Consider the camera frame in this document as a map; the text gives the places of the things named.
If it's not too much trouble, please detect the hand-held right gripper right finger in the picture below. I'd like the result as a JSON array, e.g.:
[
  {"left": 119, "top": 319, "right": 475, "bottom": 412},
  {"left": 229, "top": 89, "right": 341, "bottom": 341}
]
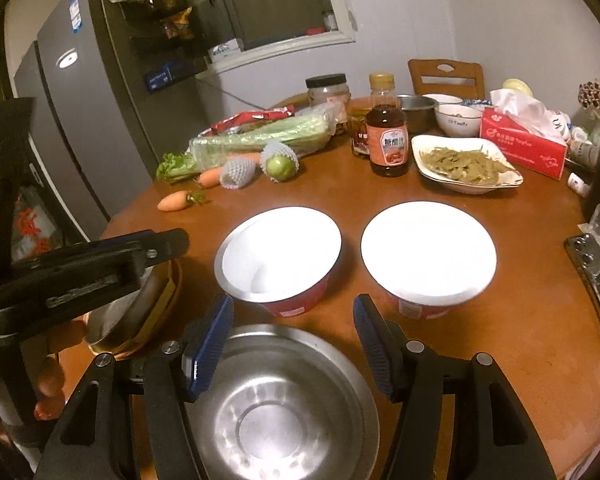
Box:
[{"left": 352, "top": 294, "right": 558, "bottom": 480}]

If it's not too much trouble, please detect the red tissue box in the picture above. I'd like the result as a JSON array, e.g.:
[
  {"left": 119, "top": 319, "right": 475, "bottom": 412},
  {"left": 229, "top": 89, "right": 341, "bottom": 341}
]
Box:
[{"left": 480, "top": 89, "right": 576, "bottom": 181}]

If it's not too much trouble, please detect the black storage rack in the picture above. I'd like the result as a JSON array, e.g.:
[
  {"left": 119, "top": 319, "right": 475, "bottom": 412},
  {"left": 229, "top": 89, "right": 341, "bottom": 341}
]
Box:
[{"left": 117, "top": 0, "right": 208, "bottom": 96}]

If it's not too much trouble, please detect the white plastic bag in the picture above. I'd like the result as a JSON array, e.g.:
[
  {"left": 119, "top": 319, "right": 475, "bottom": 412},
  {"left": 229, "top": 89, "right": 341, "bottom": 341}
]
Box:
[{"left": 550, "top": 110, "right": 577, "bottom": 141}]

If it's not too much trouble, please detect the small white bottle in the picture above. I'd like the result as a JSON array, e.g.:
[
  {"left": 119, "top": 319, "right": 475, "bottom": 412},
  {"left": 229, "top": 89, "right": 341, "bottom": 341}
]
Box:
[
  {"left": 567, "top": 137, "right": 598, "bottom": 166},
  {"left": 567, "top": 172, "right": 592, "bottom": 197}
]

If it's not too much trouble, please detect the carrot with green top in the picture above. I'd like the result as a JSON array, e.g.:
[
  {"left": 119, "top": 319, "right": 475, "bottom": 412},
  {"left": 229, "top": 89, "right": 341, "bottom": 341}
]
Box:
[{"left": 158, "top": 190, "right": 210, "bottom": 212}]

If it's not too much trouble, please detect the silver phone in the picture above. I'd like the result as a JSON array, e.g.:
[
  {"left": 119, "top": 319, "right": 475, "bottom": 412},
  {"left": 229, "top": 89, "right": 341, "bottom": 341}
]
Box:
[{"left": 564, "top": 234, "right": 600, "bottom": 350}]

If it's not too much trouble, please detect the red paper bowl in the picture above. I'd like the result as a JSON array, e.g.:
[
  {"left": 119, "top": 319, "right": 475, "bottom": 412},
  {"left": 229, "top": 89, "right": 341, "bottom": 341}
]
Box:
[
  {"left": 214, "top": 206, "right": 343, "bottom": 318},
  {"left": 361, "top": 201, "right": 497, "bottom": 321}
]

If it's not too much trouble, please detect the yellow shell-shaped plate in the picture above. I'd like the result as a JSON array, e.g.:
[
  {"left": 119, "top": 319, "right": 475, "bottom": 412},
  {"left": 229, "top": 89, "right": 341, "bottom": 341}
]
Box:
[{"left": 87, "top": 257, "right": 183, "bottom": 361}]

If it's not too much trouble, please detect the black-framed glass door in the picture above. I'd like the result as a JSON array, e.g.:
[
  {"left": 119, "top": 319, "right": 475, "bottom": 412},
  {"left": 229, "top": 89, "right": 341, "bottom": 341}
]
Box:
[{"left": 10, "top": 125, "right": 93, "bottom": 266}]

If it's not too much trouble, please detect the wooden chair with cutout back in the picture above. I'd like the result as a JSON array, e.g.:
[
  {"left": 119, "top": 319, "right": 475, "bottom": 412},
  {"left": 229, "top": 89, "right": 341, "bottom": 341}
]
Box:
[{"left": 408, "top": 59, "right": 486, "bottom": 101}]

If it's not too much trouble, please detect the dark sauce bottle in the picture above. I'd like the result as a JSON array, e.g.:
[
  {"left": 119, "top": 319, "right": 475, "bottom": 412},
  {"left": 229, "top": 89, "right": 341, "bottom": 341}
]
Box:
[{"left": 365, "top": 73, "right": 410, "bottom": 178}]

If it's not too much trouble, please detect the red snack packet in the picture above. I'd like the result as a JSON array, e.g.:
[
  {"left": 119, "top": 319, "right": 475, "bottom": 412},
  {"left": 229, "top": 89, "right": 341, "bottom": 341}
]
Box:
[{"left": 209, "top": 104, "right": 297, "bottom": 137}]

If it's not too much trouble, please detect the small steel bowl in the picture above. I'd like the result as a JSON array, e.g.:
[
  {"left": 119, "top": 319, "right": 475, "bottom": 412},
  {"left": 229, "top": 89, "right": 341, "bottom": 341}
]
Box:
[{"left": 397, "top": 94, "right": 439, "bottom": 133}]

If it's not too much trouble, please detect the celery in plastic bag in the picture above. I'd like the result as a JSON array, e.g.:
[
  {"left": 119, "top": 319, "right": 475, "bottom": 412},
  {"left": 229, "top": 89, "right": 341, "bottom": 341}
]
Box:
[{"left": 156, "top": 102, "right": 333, "bottom": 183}]

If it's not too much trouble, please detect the stainless steel bowl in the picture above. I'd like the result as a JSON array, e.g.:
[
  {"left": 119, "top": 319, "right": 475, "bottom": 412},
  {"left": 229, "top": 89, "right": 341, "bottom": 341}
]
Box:
[{"left": 182, "top": 324, "right": 380, "bottom": 480}]

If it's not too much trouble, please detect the white box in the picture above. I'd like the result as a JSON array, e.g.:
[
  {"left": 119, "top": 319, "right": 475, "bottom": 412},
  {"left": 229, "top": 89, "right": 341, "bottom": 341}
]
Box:
[{"left": 208, "top": 39, "right": 244, "bottom": 63}]

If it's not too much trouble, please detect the person's left hand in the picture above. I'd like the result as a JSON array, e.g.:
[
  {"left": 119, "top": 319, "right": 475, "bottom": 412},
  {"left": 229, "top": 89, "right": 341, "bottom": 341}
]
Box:
[{"left": 30, "top": 317, "right": 88, "bottom": 422}]

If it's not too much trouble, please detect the white plate of green beans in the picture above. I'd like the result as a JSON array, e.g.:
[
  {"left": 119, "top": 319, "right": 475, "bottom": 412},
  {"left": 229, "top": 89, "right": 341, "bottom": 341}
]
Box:
[{"left": 411, "top": 134, "right": 524, "bottom": 195}]

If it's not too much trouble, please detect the green fruit in foam net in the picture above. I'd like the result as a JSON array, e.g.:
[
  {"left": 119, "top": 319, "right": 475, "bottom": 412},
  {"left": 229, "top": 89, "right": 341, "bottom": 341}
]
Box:
[
  {"left": 261, "top": 141, "right": 299, "bottom": 182},
  {"left": 220, "top": 156, "right": 256, "bottom": 190}
]

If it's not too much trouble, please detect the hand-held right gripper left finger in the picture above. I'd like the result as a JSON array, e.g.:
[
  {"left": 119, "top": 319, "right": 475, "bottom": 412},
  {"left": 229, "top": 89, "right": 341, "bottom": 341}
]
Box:
[{"left": 34, "top": 294, "right": 235, "bottom": 480}]

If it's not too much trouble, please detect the blue box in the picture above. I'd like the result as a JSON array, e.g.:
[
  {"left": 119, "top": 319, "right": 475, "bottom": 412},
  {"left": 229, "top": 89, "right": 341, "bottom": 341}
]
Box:
[{"left": 145, "top": 62, "right": 178, "bottom": 95}]

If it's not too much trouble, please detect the chili sauce jar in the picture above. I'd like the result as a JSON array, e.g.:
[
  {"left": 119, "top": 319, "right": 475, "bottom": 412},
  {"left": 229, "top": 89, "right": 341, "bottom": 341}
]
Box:
[{"left": 349, "top": 100, "right": 377, "bottom": 158}]

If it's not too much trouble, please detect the black cable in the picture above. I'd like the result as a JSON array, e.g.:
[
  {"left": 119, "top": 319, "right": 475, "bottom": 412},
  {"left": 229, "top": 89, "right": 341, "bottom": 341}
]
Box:
[{"left": 207, "top": 77, "right": 276, "bottom": 109}]

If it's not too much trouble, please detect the window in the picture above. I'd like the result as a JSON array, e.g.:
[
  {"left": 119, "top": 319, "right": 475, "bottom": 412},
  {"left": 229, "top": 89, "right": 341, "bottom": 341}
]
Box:
[{"left": 130, "top": 0, "right": 356, "bottom": 78}]

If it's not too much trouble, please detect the glass jar with black lid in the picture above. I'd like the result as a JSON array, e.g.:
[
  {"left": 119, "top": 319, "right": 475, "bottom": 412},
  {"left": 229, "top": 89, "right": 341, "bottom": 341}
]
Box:
[{"left": 305, "top": 74, "right": 351, "bottom": 136}]

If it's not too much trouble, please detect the pale yellow round object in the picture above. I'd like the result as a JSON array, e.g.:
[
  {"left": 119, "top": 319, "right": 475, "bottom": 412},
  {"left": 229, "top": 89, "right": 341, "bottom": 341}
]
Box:
[{"left": 502, "top": 78, "right": 535, "bottom": 99}]

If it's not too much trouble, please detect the round metal plate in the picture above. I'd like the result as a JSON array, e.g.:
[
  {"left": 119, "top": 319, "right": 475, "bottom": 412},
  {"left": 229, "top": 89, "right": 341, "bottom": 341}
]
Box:
[{"left": 85, "top": 265, "right": 166, "bottom": 353}]

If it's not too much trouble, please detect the white ceramic bowl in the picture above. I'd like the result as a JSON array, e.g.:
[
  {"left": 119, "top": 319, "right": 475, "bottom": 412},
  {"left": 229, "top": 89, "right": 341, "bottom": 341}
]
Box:
[
  {"left": 422, "top": 93, "right": 464, "bottom": 109},
  {"left": 435, "top": 104, "right": 482, "bottom": 138}
]

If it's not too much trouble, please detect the grey refrigerator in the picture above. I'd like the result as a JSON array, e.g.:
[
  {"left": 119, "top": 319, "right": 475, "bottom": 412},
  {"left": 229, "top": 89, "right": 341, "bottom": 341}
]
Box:
[{"left": 14, "top": 0, "right": 221, "bottom": 241}]

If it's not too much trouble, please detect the dotted decorative object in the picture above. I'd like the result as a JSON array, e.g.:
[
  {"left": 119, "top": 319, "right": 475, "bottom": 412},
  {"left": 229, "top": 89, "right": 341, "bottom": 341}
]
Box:
[{"left": 579, "top": 80, "right": 600, "bottom": 110}]

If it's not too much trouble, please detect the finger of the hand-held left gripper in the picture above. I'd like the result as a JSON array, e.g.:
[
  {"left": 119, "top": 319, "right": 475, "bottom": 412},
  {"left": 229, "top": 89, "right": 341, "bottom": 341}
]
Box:
[{"left": 150, "top": 228, "right": 191, "bottom": 263}]

